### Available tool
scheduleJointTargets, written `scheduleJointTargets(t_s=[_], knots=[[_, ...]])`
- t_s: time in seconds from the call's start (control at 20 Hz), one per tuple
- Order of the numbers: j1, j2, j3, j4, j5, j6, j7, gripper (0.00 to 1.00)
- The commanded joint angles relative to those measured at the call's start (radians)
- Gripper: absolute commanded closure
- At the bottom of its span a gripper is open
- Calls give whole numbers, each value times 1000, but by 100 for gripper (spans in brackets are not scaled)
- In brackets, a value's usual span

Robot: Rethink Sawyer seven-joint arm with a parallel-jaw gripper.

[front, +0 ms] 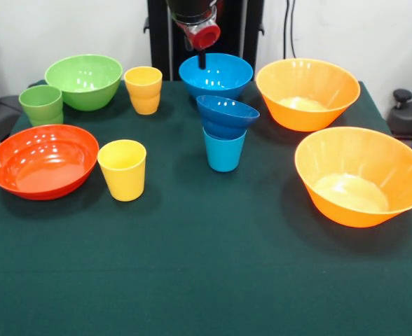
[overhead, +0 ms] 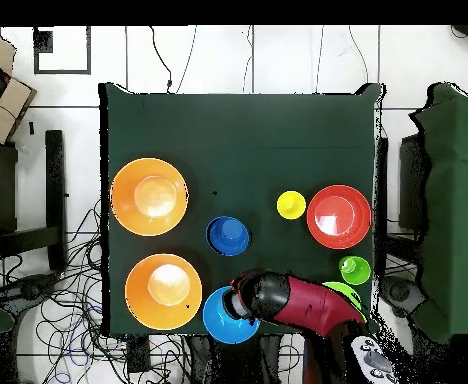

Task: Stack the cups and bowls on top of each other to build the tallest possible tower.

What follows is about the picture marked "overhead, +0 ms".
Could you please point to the red plastic bowl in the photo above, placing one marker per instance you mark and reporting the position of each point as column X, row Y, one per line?
column 338, row 216

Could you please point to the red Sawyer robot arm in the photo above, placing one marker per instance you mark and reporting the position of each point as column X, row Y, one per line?
column 310, row 308

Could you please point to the green plastic bowl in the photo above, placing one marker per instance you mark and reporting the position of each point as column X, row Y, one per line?
column 344, row 288

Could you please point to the orange plastic bowl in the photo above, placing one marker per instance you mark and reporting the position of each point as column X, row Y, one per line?
column 154, row 304
column 149, row 196

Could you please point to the black square floor frame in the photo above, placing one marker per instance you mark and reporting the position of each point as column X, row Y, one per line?
column 36, row 52

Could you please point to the yellow plastic cup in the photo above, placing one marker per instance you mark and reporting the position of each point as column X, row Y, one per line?
column 291, row 204

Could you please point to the light blue plastic bowl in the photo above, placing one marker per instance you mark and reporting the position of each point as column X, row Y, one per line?
column 216, row 324

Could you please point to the dark green tablecloth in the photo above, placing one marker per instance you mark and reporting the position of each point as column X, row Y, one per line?
column 238, row 140

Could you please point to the black box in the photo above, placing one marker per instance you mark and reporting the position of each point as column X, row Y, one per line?
column 412, row 184

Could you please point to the green plastic cup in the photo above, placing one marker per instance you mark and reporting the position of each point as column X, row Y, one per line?
column 354, row 270

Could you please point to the black stand frame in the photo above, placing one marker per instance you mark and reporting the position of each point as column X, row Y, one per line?
column 54, row 180

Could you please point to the black equipment base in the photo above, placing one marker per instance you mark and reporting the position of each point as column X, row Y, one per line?
column 400, row 294
column 30, row 290

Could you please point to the dark blue plastic bowl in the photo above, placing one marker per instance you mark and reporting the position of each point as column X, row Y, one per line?
column 228, row 236

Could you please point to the black power adapter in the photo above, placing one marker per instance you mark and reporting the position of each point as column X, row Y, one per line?
column 138, row 354

